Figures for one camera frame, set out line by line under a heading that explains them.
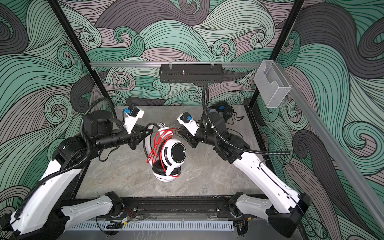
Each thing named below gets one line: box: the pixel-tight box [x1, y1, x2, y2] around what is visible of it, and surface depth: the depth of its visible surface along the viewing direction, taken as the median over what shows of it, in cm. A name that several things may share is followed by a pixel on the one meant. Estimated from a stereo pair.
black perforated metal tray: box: [159, 64, 224, 84], surface depth 97 cm
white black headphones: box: [143, 121, 187, 182], surface depth 49 cm
